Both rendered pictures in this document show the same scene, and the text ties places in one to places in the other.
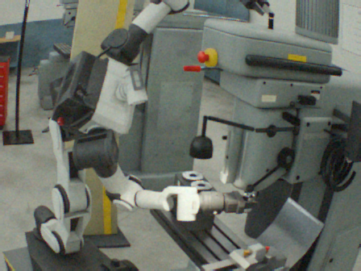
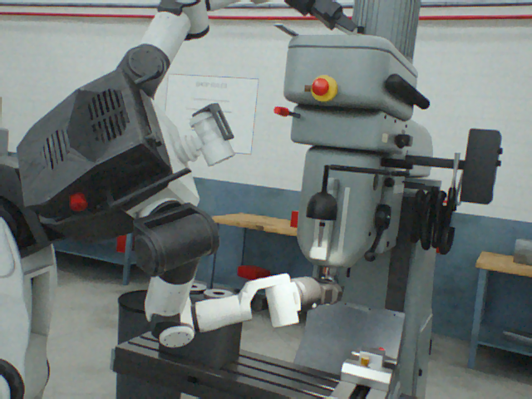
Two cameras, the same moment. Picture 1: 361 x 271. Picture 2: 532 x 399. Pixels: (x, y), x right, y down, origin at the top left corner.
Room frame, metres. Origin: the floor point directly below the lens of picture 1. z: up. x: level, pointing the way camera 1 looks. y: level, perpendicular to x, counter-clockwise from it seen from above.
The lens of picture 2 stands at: (0.46, 0.87, 1.60)
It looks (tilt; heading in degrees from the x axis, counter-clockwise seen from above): 5 degrees down; 320
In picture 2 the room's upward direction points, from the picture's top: 6 degrees clockwise
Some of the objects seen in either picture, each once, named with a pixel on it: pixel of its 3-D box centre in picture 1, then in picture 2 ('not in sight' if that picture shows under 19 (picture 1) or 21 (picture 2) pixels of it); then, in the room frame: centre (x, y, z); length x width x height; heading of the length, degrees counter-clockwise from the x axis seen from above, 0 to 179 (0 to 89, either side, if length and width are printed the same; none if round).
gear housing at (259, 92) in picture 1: (275, 85); (352, 131); (1.54, -0.31, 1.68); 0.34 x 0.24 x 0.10; 117
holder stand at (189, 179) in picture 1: (193, 200); (201, 322); (1.86, -0.09, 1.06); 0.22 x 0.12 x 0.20; 21
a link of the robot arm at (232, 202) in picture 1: (224, 203); (311, 293); (1.50, -0.18, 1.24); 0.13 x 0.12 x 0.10; 13
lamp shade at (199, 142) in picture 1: (201, 145); (322, 204); (1.38, -0.07, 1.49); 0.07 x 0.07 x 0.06
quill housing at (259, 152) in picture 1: (260, 143); (339, 206); (1.52, -0.28, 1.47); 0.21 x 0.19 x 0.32; 27
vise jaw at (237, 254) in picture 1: (242, 260); (366, 374); (1.37, -0.29, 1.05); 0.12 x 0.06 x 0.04; 29
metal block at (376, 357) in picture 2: (255, 253); (371, 362); (1.40, -0.33, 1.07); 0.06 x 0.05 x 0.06; 29
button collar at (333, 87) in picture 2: (210, 57); (324, 88); (1.42, -0.07, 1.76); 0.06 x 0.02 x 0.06; 27
